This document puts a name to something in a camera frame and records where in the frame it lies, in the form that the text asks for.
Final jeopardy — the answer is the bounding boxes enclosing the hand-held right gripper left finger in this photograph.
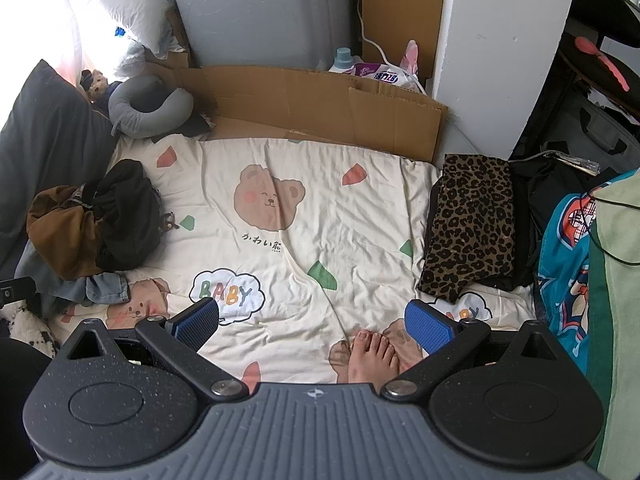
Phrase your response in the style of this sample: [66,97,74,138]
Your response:
[60,297,251,403]

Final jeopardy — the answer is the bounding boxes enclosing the white pillow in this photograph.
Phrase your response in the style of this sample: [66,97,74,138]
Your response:
[65,0,176,58]

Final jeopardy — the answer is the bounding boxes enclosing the fluffy white black rug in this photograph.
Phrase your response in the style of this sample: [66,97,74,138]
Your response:
[0,305,56,358]

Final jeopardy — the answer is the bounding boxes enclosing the leopard print garment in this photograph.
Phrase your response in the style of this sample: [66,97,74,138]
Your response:
[416,154,517,305]

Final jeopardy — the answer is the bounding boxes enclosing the black cloth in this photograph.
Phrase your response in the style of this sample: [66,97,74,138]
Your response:
[177,112,216,141]

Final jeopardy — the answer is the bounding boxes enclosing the black folded garment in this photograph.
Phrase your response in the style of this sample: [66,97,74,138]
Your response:
[425,160,621,293]

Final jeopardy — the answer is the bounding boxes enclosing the flat brown cardboard sheet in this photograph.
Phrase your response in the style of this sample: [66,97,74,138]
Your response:
[145,62,451,163]

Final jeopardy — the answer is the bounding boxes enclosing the black shorts with patterned lining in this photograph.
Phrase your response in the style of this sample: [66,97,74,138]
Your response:
[92,159,166,273]

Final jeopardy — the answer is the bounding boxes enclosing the brown garment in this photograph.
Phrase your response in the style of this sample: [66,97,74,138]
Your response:
[26,185,108,281]

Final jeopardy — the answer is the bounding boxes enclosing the brown teddy bear plush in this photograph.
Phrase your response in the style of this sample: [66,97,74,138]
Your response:
[79,69,123,108]

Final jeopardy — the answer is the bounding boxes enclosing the grey bag with black handles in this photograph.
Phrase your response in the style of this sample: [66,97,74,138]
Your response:
[545,90,640,176]

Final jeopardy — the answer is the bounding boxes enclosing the grey blue mattress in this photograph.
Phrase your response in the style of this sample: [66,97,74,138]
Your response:
[164,0,363,72]

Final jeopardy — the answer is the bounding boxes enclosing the blue denim garment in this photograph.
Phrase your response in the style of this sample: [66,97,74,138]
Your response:
[15,255,130,318]

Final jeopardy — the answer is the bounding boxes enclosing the teal cartoon print cloth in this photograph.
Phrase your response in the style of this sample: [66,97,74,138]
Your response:
[535,170,640,376]

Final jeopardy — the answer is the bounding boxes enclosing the cream bear print blanket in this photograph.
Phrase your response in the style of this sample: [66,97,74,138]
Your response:
[47,135,546,386]

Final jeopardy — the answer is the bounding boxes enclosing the light green garment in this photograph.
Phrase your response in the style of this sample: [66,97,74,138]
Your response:
[585,170,640,468]

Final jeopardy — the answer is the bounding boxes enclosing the purple white plastic bag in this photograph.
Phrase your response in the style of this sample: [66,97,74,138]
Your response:
[352,40,428,96]

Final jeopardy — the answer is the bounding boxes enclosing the white cable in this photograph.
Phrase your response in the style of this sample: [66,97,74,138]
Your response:
[356,0,401,68]

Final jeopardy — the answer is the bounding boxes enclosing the thin black cable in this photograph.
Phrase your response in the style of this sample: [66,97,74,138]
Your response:
[580,182,640,266]

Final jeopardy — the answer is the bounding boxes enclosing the dark grey pillow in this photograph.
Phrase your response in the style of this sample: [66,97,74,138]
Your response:
[0,59,118,266]

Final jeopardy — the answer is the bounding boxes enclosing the person's foot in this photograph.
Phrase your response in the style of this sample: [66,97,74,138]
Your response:
[347,330,401,385]

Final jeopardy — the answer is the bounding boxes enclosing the grey neck pillow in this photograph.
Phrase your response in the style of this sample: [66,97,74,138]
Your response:
[107,76,195,139]

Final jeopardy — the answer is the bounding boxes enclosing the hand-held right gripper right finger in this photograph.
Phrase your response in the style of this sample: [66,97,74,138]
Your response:
[380,300,563,403]

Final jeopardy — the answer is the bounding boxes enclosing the clear plastic wrapper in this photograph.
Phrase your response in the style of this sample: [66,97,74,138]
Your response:
[520,149,600,176]

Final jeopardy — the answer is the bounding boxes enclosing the black pink hat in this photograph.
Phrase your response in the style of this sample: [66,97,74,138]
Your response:
[557,32,640,126]

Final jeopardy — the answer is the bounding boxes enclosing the tall cardboard box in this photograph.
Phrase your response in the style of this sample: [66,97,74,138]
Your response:
[357,0,448,81]

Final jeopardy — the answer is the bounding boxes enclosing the sheer white curtain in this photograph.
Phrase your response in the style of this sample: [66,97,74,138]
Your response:
[0,0,81,91]

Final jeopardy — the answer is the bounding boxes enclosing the crumpled clear plastic bag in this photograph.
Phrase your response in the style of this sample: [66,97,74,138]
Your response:
[112,30,148,78]

